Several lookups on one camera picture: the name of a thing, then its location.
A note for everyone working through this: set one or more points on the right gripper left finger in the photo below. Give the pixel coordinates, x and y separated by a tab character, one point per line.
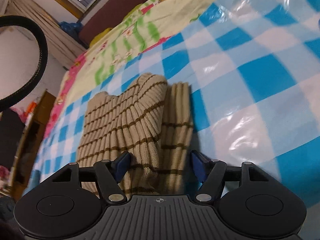
109	174

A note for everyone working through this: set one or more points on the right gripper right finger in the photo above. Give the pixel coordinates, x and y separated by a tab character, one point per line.
210	173

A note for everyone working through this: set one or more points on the beige brown-striped knit sweater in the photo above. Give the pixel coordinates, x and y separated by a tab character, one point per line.
152	121

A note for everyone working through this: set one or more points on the wooden side cabinet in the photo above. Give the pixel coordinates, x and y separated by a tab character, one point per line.
29	145

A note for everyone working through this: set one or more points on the blue white checkered plastic sheet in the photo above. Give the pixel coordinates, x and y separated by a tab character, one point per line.
253	69

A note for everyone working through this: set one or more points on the beige curtain left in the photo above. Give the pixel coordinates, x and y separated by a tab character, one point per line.
62	46

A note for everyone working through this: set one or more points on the yellow-green pillow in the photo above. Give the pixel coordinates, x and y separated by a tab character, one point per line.
98	37

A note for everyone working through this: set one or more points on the blue plastic bag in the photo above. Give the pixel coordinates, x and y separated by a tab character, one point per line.
72	29

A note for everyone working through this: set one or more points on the yellow floral cartoon bedsheet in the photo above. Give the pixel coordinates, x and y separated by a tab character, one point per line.
146	26

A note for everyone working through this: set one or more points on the dark red headboard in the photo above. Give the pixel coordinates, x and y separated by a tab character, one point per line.
107	14

